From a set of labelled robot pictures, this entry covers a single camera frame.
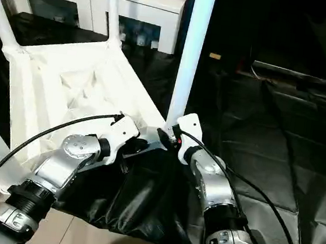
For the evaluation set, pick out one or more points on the white plastic table top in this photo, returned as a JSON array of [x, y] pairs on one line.
[[37, 84]]

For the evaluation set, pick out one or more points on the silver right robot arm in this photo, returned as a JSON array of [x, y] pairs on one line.
[[215, 181]]

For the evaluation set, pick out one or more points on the black work mat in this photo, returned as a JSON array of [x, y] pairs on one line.
[[265, 154]]

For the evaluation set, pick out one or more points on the small gold label plate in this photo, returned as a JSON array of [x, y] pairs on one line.
[[215, 56]]

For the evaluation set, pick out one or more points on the white patterned jug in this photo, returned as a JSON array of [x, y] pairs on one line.
[[141, 39]]

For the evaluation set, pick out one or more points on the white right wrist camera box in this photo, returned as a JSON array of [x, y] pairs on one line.
[[190, 125]]

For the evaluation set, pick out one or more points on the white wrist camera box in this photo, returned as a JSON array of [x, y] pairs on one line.
[[121, 129], [190, 125]]

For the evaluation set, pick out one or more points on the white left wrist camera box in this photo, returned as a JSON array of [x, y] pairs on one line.
[[121, 129]]

